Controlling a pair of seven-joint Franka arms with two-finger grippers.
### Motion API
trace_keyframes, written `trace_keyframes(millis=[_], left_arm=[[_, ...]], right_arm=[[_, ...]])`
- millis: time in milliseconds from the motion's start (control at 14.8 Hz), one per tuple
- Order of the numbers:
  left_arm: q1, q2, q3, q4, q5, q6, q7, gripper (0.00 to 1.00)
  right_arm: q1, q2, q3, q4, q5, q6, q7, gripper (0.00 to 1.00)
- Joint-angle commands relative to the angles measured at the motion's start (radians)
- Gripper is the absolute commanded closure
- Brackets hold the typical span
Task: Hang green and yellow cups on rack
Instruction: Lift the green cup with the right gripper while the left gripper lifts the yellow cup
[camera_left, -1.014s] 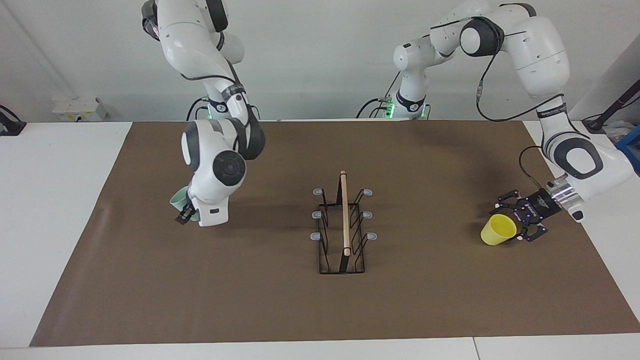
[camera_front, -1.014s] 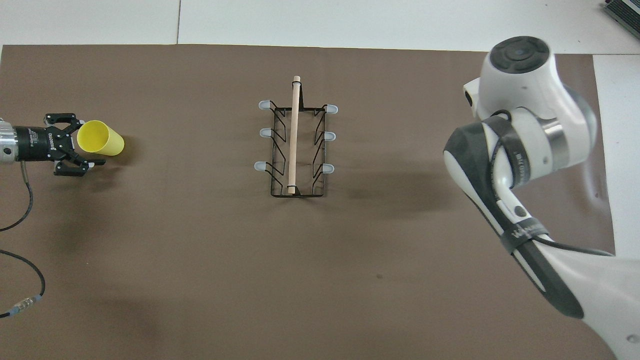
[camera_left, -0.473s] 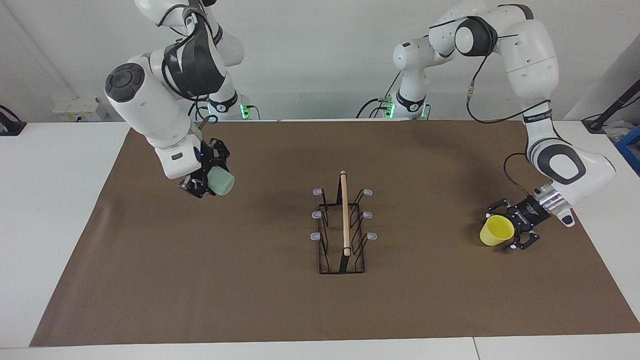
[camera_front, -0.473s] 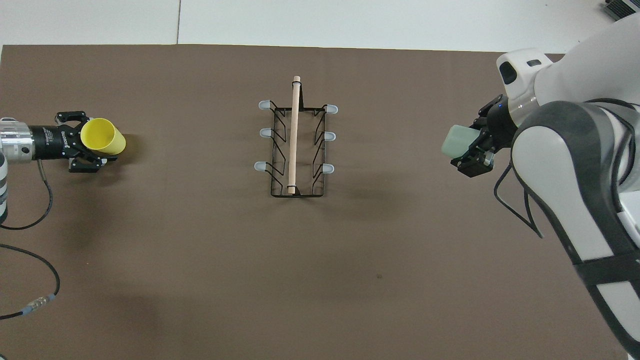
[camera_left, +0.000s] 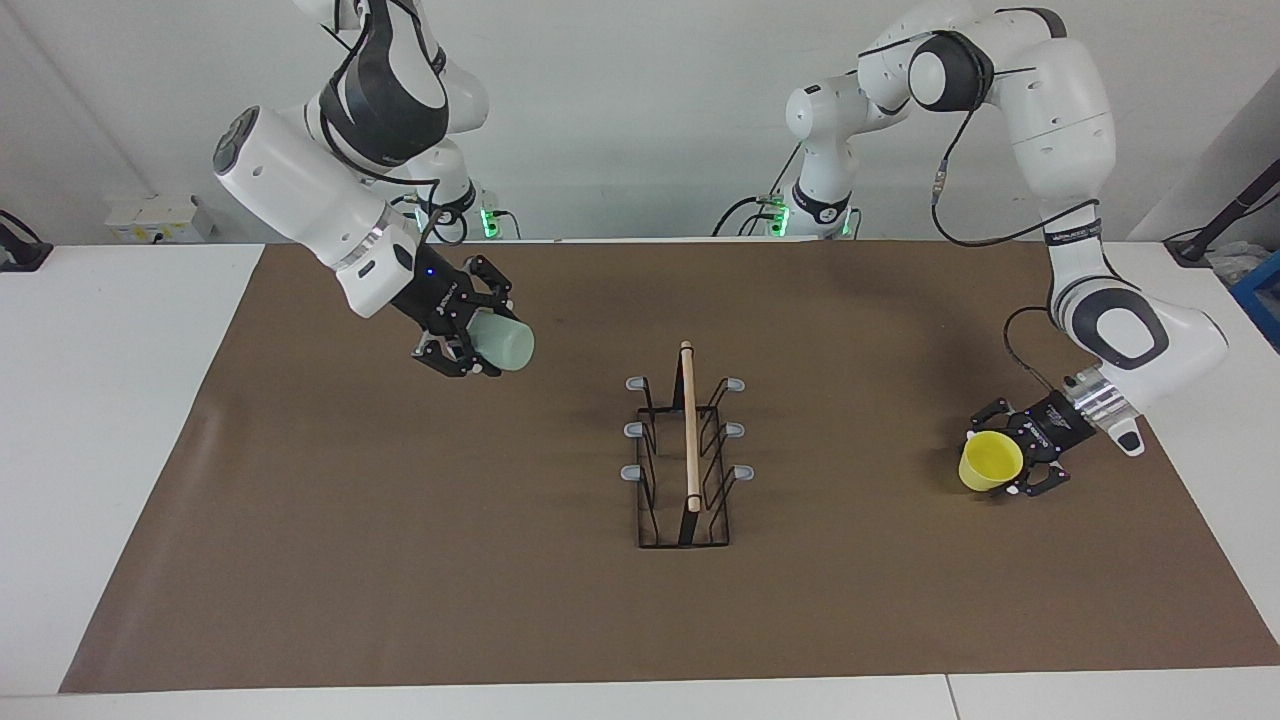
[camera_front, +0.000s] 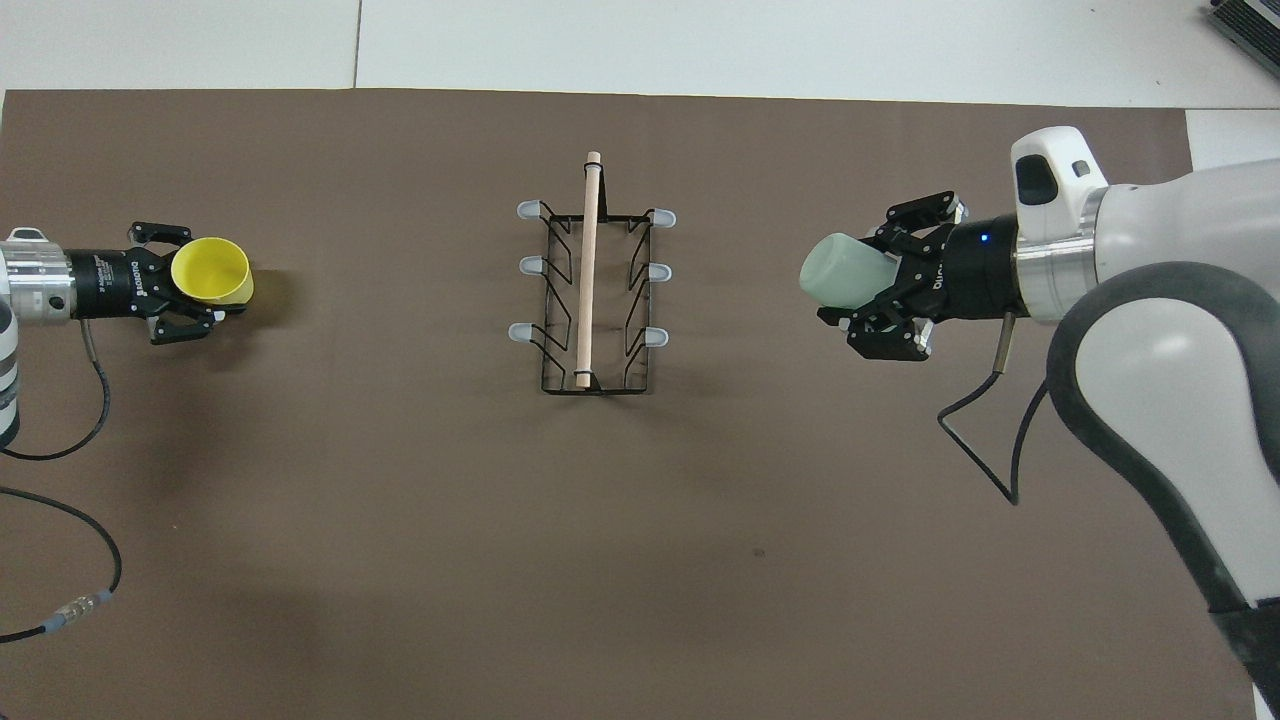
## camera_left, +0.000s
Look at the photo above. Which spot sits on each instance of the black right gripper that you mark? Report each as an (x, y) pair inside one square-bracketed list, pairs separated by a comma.
[(435, 305)]

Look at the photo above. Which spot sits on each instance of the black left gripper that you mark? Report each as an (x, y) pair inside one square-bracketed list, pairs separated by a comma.
[(1055, 428)]

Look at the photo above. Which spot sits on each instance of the yellow plastic cup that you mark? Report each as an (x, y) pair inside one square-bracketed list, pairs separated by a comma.
[(990, 460)]

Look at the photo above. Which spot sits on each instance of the pale green plastic cup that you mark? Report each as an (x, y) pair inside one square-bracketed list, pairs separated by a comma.
[(505, 345)]

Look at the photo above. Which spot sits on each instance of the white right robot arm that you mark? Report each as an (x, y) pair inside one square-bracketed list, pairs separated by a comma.
[(300, 190)]

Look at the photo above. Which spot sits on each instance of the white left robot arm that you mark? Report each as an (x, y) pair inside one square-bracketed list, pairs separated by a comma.
[(1060, 110)]

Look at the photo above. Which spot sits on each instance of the brown paper table mat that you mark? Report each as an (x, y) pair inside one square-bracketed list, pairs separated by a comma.
[(480, 580)]

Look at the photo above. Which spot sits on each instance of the clear plastic bag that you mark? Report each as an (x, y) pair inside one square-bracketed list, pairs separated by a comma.
[(1238, 262)]

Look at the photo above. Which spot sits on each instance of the blue box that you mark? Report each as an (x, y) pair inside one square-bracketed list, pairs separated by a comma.
[(1262, 295)]

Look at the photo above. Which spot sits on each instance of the black stand pole with base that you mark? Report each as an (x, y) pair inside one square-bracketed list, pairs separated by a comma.
[(1235, 208)]

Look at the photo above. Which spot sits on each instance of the white power strip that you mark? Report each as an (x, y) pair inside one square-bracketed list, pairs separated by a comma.
[(150, 220)]

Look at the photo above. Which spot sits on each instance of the black table clamp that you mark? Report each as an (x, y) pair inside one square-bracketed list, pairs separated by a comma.
[(20, 255)]

